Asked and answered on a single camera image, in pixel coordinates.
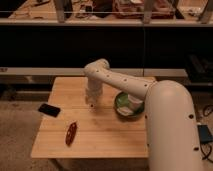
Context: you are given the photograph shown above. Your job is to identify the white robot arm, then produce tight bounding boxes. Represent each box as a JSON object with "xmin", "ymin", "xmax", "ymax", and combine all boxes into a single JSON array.
[{"xmin": 83, "ymin": 59, "xmax": 204, "ymax": 171}]

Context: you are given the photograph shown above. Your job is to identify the long workbench shelf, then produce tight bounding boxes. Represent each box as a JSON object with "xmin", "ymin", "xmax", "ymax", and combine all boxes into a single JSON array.
[{"xmin": 0, "ymin": 0, "xmax": 213, "ymax": 27}]

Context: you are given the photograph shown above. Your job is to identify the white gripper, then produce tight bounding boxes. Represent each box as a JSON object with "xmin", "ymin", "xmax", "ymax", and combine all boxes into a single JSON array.
[{"xmin": 85, "ymin": 78, "xmax": 103, "ymax": 106}]

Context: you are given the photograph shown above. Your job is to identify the wooden table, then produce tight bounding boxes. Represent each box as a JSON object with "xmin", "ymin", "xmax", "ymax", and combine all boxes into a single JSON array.
[{"xmin": 31, "ymin": 77, "xmax": 148, "ymax": 159}]

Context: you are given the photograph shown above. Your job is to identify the white cup in bowl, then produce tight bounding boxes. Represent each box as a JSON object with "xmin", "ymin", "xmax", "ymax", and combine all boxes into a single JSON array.
[{"xmin": 128, "ymin": 95, "xmax": 142, "ymax": 108}]

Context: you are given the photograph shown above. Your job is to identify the red brown oblong object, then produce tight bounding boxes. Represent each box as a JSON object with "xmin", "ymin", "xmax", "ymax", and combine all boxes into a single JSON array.
[{"xmin": 65, "ymin": 122, "xmax": 77, "ymax": 146}]

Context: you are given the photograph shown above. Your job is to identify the black cable on floor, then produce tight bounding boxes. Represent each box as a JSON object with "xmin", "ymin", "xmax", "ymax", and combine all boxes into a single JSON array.
[{"xmin": 199, "ymin": 103, "xmax": 213, "ymax": 164}]

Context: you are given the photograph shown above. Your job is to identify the black smartphone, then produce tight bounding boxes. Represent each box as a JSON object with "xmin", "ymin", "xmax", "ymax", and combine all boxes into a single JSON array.
[{"xmin": 38, "ymin": 104, "xmax": 61, "ymax": 117}]

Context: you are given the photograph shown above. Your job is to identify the black box on floor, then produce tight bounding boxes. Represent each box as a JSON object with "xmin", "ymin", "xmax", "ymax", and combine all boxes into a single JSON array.
[{"xmin": 198, "ymin": 125, "xmax": 213, "ymax": 144}]

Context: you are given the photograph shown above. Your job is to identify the green bowl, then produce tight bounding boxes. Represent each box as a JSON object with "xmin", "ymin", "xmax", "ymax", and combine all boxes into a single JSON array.
[{"xmin": 114, "ymin": 92, "xmax": 144, "ymax": 119}]

